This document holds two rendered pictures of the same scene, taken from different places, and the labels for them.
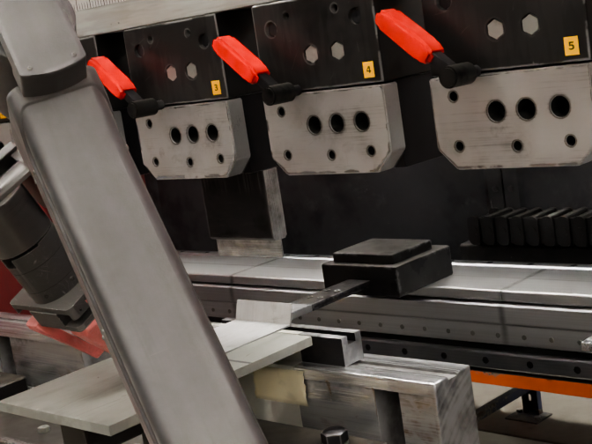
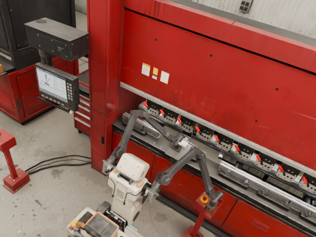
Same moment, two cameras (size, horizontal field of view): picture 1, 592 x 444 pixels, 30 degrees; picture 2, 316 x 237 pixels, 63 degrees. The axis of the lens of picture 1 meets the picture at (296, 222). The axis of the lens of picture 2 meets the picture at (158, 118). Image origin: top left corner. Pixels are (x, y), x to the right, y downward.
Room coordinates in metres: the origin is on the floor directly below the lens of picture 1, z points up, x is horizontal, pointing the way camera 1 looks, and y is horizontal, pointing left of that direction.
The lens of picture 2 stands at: (-0.60, 1.07, 2.86)
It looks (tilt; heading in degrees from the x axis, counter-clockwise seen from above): 39 degrees down; 339
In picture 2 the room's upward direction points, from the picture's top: 11 degrees clockwise
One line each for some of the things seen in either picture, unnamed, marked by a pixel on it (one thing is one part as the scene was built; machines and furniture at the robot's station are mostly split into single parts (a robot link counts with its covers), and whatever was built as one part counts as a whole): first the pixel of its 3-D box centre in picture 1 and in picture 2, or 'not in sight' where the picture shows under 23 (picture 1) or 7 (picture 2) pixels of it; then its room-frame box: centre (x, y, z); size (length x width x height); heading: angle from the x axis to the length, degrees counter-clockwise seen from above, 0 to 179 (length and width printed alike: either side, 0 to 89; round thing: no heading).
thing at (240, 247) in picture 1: (243, 213); (187, 132); (1.18, 0.05, 1.13); 0.10 x 0.02 x 0.10; 46
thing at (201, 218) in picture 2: not in sight; (198, 223); (0.57, -0.03, 0.39); 0.05 x 0.05 x 0.54; 34
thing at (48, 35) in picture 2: not in sight; (60, 71); (1.73, 1.27, 1.53); 0.51 x 0.25 x 0.85; 50
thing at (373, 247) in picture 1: (347, 279); (190, 133); (1.29, -0.05, 1.01); 0.26 x 0.12 x 0.05; 136
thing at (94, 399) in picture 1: (159, 372); (178, 149); (1.07, 0.16, 1.00); 0.26 x 0.18 x 0.01; 136
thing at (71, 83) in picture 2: not in sight; (59, 86); (1.63, 1.29, 1.42); 0.45 x 0.12 x 0.36; 50
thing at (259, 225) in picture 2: not in sight; (260, 225); (0.34, -0.57, 0.59); 0.15 x 0.02 x 0.07; 46
